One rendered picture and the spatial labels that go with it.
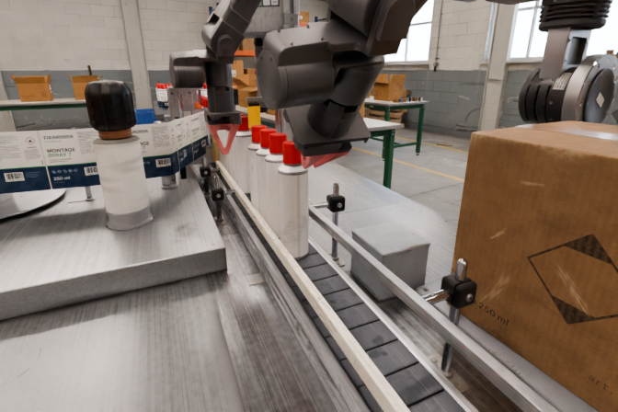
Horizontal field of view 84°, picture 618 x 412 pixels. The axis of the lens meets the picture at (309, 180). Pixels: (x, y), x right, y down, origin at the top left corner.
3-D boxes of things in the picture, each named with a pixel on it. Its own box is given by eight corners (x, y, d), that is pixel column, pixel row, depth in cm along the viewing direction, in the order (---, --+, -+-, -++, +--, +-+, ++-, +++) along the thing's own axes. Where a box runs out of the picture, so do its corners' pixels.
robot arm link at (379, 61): (399, 61, 34) (371, 25, 37) (342, 67, 32) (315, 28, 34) (371, 108, 40) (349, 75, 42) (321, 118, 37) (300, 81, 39)
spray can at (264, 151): (257, 221, 75) (251, 128, 69) (279, 217, 77) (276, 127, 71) (263, 231, 71) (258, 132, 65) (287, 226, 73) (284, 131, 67)
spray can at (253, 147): (248, 211, 80) (244, 124, 74) (269, 208, 82) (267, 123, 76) (255, 220, 76) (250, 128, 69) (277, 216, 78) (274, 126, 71)
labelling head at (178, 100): (174, 157, 130) (165, 86, 122) (209, 154, 135) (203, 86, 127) (177, 165, 117) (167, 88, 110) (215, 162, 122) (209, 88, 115)
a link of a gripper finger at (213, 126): (211, 157, 77) (208, 115, 74) (207, 151, 83) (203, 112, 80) (242, 154, 80) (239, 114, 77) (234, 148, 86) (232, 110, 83)
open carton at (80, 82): (73, 100, 496) (67, 74, 485) (72, 98, 534) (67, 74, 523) (109, 98, 521) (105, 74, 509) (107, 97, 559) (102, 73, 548)
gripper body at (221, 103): (211, 122, 72) (208, 86, 70) (204, 118, 81) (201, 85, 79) (242, 120, 75) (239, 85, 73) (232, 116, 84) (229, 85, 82)
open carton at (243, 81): (229, 106, 419) (227, 74, 407) (262, 104, 442) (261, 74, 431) (242, 108, 388) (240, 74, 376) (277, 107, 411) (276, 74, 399)
